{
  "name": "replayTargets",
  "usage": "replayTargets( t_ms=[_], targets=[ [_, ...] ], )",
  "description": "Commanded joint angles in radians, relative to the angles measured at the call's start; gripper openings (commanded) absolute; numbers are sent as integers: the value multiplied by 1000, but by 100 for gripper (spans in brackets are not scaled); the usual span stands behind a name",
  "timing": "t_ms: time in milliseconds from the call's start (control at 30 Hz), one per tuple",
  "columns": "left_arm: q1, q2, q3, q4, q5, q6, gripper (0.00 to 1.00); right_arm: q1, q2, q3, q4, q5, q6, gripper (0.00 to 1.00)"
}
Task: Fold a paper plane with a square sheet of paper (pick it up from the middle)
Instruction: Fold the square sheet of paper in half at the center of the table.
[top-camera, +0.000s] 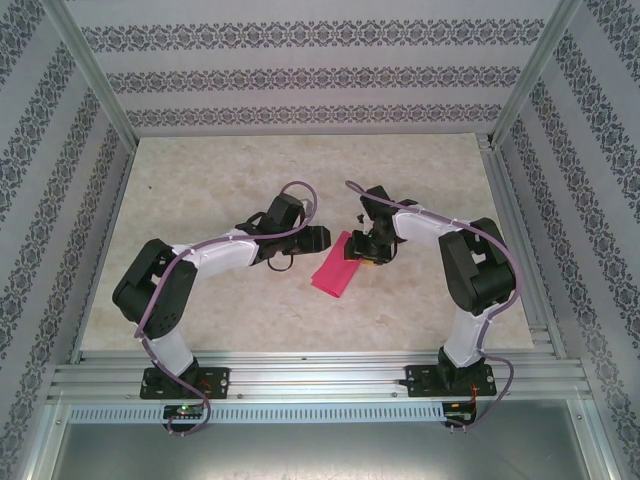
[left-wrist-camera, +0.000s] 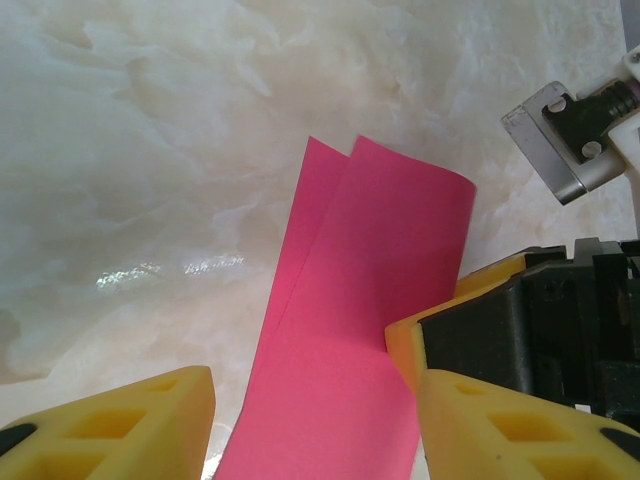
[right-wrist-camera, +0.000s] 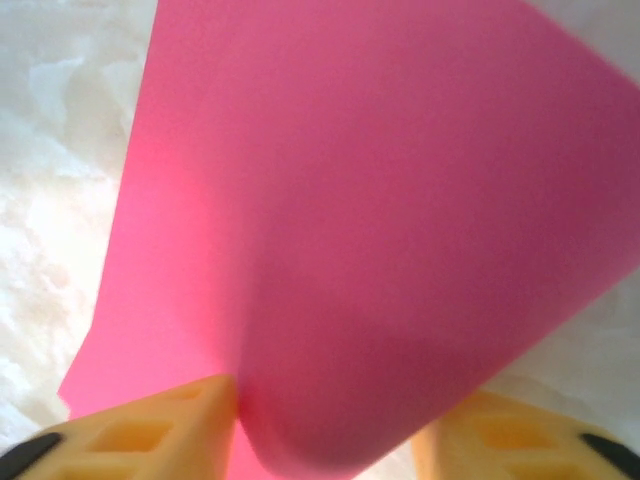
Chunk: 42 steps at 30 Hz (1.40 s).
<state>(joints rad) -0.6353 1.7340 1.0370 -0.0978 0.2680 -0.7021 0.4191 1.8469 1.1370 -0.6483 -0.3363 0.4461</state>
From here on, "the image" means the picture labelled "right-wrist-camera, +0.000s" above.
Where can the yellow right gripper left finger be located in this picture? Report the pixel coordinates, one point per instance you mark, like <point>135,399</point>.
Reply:
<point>150,440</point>

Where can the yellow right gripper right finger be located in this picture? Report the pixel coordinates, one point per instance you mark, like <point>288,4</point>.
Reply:
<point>525,445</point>

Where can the pink square paper sheet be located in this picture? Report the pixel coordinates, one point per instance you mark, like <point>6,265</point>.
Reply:
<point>360,200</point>

